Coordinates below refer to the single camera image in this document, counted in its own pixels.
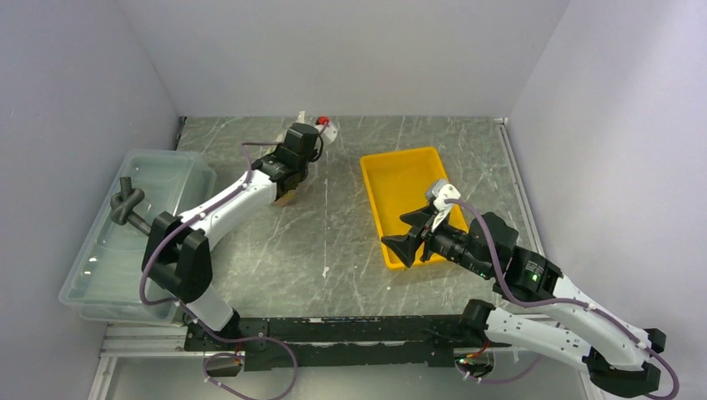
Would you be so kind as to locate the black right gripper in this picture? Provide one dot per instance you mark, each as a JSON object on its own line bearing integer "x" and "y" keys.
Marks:
{"x": 407, "y": 245}

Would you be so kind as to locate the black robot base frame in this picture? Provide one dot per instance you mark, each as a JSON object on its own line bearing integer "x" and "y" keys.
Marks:
{"x": 437, "y": 341}

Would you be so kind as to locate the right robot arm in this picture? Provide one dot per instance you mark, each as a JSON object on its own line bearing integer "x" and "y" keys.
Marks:
{"x": 619, "y": 358}

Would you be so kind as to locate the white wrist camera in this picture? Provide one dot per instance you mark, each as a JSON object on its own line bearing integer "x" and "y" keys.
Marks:
{"x": 439, "y": 194}
{"x": 325, "y": 126}

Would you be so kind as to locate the clear polka-dot zip bag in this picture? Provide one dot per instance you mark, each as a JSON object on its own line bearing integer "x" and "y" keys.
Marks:
{"x": 291, "y": 198}

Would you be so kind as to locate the yellow plastic tray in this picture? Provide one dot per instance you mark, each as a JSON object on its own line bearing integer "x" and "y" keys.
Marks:
{"x": 396, "y": 183}

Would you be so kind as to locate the clear plastic storage bin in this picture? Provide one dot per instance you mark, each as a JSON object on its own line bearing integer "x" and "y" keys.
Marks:
{"x": 103, "y": 282}

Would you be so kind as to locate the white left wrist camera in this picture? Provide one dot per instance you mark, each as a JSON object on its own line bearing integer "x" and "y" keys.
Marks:
{"x": 325, "y": 126}

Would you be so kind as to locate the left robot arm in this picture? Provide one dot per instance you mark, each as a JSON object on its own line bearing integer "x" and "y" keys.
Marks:
{"x": 178, "y": 255}

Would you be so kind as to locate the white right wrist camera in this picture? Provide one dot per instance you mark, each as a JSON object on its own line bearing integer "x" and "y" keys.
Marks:
{"x": 439, "y": 194}

